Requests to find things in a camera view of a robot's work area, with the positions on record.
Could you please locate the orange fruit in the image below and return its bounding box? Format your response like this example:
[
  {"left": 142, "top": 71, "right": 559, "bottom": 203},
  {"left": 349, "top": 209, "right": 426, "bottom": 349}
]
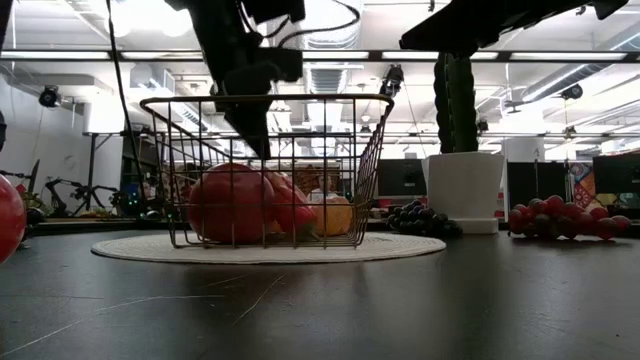
[{"left": 312, "top": 194, "right": 355, "bottom": 237}]

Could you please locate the gold wire basket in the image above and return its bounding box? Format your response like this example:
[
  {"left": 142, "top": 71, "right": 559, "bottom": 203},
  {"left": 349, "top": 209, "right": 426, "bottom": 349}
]
[{"left": 139, "top": 93, "right": 396, "bottom": 250}]

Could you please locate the black T-shaped stand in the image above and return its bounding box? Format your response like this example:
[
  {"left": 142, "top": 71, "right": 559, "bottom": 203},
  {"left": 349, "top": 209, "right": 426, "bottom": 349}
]
[{"left": 82, "top": 131, "right": 126, "bottom": 214}]

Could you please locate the black grape bunch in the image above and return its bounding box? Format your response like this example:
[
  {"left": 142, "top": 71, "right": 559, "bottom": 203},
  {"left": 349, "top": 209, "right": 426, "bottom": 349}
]
[{"left": 386, "top": 199, "right": 464, "bottom": 239}]

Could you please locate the green cactus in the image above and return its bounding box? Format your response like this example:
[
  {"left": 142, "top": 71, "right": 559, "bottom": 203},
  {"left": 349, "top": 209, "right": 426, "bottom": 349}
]
[{"left": 433, "top": 49, "right": 480, "bottom": 154}]

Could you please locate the red apple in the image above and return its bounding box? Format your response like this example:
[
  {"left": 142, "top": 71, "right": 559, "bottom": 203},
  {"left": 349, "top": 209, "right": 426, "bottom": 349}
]
[{"left": 187, "top": 162, "right": 276, "bottom": 246}]

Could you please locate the black overhead camera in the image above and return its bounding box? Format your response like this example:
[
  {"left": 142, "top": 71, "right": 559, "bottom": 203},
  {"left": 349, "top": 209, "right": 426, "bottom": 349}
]
[{"left": 379, "top": 64, "right": 405, "bottom": 99}]

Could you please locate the person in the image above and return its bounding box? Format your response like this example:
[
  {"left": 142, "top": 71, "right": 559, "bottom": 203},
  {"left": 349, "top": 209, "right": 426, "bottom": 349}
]
[{"left": 305, "top": 172, "right": 341, "bottom": 202}]

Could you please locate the thin black cable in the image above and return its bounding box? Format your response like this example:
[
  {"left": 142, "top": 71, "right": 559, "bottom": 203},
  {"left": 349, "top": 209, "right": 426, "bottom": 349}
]
[{"left": 104, "top": 0, "right": 147, "bottom": 216}]

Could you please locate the ribbed silver duct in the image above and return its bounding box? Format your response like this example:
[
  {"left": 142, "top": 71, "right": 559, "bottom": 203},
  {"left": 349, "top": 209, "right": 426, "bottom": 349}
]
[{"left": 299, "top": 0, "right": 362, "bottom": 96}]

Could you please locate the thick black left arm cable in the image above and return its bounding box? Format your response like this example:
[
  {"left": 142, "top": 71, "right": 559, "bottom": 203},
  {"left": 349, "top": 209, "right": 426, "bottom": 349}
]
[{"left": 277, "top": 0, "right": 362, "bottom": 49}]

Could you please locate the round white woven mat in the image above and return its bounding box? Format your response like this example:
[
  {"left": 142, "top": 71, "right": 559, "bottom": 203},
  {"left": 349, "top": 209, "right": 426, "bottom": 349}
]
[{"left": 90, "top": 230, "right": 448, "bottom": 265}]

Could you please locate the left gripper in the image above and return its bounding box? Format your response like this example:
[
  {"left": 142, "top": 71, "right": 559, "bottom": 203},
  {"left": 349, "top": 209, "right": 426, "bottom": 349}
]
[{"left": 192, "top": 0, "right": 274, "bottom": 161}]

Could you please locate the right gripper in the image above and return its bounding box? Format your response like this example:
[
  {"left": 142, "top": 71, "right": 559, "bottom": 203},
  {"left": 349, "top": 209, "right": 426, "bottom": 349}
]
[{"left": 399, "top": 0, "right": 630, "bottom": 56}]

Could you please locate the colourful poster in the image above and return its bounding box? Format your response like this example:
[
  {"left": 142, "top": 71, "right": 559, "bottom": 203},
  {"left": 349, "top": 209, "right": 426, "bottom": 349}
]
[{"left": 569, "top": 162, "right": 596, "bottom": 209}]

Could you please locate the white plant pot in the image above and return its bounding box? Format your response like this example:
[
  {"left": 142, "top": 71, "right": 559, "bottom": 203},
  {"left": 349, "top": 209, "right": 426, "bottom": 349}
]
[{"left": 421, "top": 151, "right": 506, "bottom": 235}]

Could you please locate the red grape bunch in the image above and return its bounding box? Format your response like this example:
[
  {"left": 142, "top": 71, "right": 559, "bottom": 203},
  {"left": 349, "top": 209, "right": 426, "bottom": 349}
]
[{"left": 507, "top": 194, "right": 633, "bottom": 241}]

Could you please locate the black monitor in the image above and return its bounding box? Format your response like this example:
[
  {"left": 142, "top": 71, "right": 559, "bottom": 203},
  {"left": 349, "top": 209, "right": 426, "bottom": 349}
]
[
  {"left": 507, "top": 160, "right": 566, "bottom": 204},
  {"left": 377, "top": 158, "right": 428, "bottom": 197},
  {"left": 593, "top": 153, "right": 640, "bottom": 195}
]

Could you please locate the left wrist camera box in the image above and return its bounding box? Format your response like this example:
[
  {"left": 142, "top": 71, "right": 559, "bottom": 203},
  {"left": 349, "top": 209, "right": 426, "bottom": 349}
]
[{"left": 249, "top": 47, "right": 305, "bottom": 85}]

